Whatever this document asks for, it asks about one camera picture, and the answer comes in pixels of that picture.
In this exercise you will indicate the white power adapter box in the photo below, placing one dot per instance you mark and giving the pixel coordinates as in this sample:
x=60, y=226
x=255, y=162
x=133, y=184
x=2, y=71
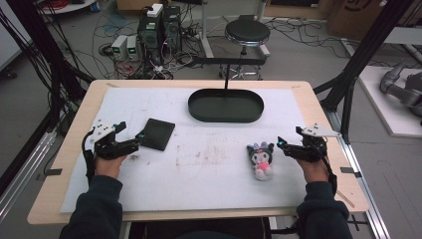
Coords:
x=155, y=10

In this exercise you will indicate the brown cardboard box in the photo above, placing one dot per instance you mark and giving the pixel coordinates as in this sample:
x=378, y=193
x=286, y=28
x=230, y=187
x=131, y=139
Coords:
x=355, y=16

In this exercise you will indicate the black T-shaped stand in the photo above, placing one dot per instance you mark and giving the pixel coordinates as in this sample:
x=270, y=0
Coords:
x=227, y=61

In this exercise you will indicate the black oval tray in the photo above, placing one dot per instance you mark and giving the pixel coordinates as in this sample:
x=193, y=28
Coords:
x=225, y=108

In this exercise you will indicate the black wallet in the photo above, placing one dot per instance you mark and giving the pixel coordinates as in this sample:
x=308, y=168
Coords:
x=158, y=134

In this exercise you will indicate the black round stool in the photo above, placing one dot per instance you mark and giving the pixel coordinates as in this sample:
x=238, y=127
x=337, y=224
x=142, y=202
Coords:
x=247, y=32

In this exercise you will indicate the grey power supply unit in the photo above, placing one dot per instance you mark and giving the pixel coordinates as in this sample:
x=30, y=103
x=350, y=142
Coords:
x=119, y=47
x=132, y=48

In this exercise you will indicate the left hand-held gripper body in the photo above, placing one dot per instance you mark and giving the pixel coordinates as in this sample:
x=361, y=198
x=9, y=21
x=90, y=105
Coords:
x=107, y=146

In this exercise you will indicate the person's left hand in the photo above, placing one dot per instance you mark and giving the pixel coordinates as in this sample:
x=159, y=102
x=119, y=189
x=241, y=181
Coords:
x=109, y=166

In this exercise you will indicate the black computer tower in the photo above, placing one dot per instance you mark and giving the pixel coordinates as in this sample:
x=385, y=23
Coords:
x=172, y=30
x=149, y=36

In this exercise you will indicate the white floor board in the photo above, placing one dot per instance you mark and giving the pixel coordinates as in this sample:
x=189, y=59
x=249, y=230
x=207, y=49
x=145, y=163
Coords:
x=391, y=106

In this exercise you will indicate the white table mat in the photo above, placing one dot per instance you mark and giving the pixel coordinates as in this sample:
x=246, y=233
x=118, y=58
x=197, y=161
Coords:
x=205, y=179

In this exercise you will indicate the black tape strip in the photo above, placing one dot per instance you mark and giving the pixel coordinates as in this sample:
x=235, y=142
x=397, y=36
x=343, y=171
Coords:
x=53, y=172
x=350, y=171

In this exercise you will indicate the black metal frame post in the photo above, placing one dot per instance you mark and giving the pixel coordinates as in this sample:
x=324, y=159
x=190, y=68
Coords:
x=361, y=56
x=46, y=49

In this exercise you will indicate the black and white plush toy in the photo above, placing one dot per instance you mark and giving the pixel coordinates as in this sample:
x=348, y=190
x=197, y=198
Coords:
x=262, y=162

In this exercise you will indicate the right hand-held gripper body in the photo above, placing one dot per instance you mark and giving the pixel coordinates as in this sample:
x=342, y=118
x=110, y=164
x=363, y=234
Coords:
x=313, y=146

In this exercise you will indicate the person's right hand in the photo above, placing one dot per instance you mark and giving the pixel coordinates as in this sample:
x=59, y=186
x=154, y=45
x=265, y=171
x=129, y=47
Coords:
x=313, y=171

